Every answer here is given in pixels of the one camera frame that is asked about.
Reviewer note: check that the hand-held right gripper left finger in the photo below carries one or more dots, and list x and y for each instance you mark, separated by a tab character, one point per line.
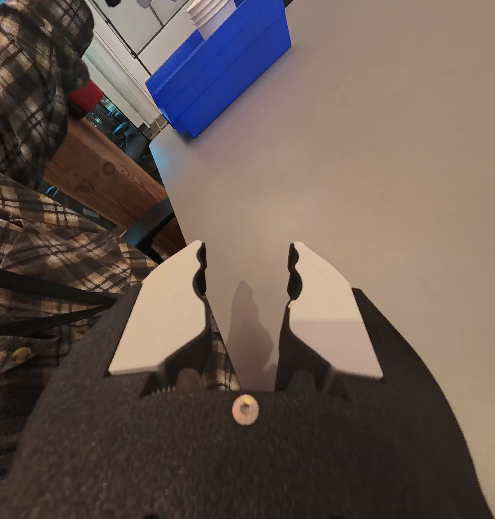
158	324

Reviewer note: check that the red fire extinguisher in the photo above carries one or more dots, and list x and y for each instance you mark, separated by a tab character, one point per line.
85	97

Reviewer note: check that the black chair armrest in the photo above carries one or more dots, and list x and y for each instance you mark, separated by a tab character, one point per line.
150	223

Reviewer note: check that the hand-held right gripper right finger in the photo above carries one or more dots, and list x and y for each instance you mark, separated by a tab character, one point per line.
332	332

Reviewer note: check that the brown wooden furniture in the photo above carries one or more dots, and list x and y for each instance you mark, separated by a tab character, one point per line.
101	174

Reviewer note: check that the white panel cabinet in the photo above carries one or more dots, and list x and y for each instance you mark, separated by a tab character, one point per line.
125	24

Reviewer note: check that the blue plastic bin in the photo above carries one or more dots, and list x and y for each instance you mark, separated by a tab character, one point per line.
215	81

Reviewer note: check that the person's left forearm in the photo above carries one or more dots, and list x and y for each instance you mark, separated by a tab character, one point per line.
28	81

